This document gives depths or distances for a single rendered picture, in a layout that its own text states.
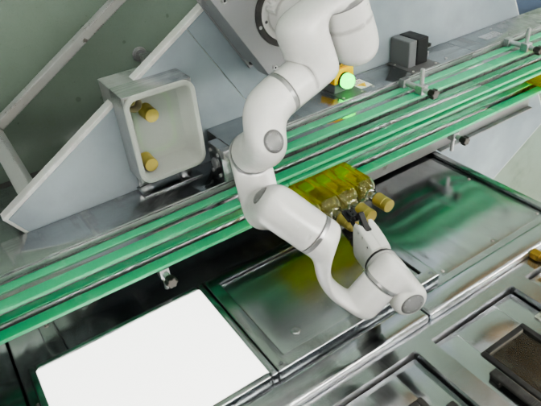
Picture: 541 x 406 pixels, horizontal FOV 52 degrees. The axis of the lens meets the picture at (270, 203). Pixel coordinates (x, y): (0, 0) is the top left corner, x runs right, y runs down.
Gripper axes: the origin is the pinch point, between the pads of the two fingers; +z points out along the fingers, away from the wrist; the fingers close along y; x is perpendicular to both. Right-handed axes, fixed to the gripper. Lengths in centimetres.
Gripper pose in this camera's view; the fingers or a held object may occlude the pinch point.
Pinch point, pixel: (350, 224)
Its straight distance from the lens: 134.3
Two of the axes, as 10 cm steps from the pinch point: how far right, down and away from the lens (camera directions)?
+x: -9.4, 2.6, -2.1
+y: -0.9, -8.1, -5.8
